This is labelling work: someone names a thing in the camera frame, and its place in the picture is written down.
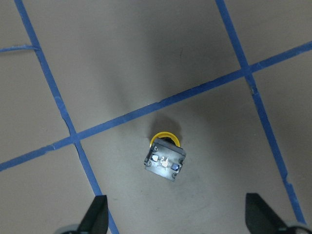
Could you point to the yellow push button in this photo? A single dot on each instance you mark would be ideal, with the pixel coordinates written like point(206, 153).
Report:
point(165, 156)

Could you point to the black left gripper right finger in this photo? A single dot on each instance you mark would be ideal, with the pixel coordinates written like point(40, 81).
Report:
point(260, 218)

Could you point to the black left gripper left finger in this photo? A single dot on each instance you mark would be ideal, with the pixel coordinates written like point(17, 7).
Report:
point(95, 220)

